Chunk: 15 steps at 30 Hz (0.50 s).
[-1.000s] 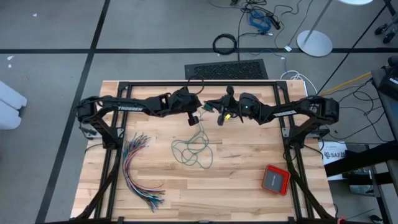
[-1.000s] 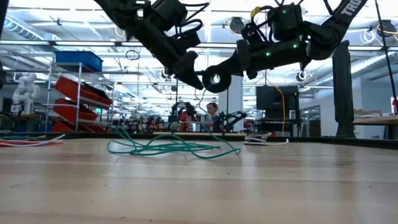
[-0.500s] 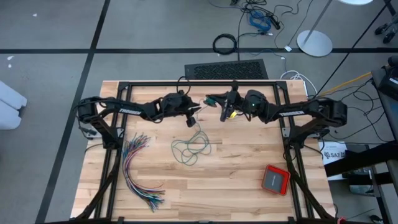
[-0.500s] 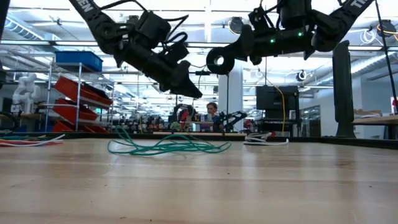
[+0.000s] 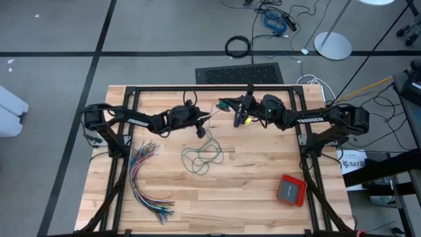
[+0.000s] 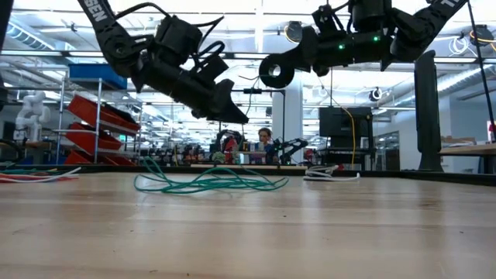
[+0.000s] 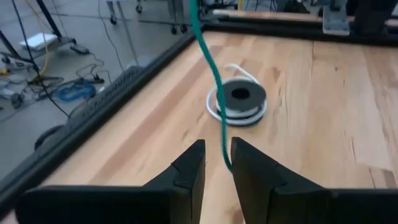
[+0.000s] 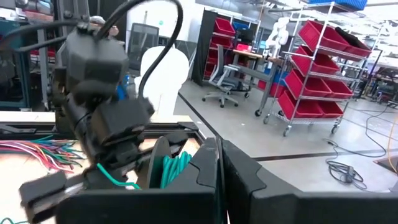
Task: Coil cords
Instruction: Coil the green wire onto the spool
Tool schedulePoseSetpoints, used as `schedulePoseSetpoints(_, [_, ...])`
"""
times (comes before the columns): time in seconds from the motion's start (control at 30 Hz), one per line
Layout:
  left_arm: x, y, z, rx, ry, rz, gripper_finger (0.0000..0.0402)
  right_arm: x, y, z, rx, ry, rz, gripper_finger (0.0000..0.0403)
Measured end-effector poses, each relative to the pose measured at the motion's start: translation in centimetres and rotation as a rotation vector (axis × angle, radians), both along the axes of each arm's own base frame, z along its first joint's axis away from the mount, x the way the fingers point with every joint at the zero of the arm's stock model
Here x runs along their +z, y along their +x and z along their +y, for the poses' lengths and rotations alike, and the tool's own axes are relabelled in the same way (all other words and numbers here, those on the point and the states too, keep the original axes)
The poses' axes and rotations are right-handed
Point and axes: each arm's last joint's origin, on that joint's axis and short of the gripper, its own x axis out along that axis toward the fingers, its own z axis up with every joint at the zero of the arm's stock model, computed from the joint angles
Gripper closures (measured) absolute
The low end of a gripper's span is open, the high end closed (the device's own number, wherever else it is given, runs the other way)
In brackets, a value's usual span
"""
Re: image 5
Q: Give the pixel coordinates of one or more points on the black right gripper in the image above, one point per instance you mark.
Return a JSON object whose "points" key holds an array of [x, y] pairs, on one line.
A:
{"points": [[251, 107]]}

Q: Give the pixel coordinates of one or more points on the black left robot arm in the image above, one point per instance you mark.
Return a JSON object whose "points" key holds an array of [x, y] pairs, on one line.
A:
{"points": [[131, 120]]}

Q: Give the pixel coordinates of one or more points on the black metal stand beam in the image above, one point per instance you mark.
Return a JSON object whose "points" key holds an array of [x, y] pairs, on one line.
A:
{"points": [[378, 168]]}

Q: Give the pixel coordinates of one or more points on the red tray with grey inside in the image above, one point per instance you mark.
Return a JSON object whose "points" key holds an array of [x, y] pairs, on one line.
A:
{"points": [[291, 191]]}

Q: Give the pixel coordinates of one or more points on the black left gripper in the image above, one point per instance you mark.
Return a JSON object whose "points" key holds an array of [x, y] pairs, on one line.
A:
{"points": [[184, 116]]}

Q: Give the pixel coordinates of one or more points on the black power strip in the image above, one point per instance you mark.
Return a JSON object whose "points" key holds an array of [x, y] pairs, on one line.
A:
{"points": [[291, 23]]}

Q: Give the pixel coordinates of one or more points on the grey metal mounting plate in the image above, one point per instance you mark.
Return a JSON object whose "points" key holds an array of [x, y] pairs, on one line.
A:
{"points": [[303, 140]]}

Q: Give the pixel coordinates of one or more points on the white plastic furniture piece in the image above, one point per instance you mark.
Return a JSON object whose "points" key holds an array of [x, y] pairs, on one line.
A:
{"points": [[10, 112]]}

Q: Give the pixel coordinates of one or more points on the white paper sign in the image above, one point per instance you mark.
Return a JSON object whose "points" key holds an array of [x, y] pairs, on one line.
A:
{"points": [[352, 163]]}

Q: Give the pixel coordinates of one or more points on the black equipment cart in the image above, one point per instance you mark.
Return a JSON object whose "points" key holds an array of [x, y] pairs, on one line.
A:
{"points": [[412, 89]]}

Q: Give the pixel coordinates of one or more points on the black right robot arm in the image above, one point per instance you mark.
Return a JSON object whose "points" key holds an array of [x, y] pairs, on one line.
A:
{"points": [[309, 120]]}

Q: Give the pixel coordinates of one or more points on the white lamp base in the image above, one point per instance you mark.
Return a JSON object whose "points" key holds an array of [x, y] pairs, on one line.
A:
{"points": [[332, 46]]}

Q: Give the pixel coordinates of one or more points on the thin black pole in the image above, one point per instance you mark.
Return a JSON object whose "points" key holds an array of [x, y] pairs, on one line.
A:
{"points": [[370, 52]]}

